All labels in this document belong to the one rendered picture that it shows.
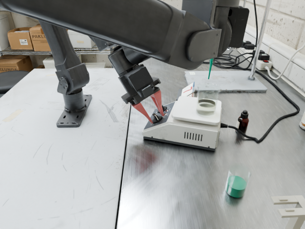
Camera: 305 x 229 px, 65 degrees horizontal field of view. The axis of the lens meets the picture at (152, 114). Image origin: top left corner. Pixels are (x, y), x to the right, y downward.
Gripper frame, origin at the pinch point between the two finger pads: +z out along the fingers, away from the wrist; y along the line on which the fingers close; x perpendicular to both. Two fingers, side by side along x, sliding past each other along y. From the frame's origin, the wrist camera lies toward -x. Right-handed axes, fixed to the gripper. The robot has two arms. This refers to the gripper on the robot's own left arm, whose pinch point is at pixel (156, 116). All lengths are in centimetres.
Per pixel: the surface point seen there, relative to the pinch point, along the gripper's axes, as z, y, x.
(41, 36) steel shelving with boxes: -69, -33, 215
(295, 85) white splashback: 26, 56, 17
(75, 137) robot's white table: -5.4, -21.6, 7.0
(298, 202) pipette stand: 9.7, 6.6, -36.2
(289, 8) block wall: 2, 79, 32
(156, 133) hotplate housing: 3.4, -2.3, -1.6
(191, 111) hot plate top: 2.6, 8.3, -4.0
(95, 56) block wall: -27, 4, 255
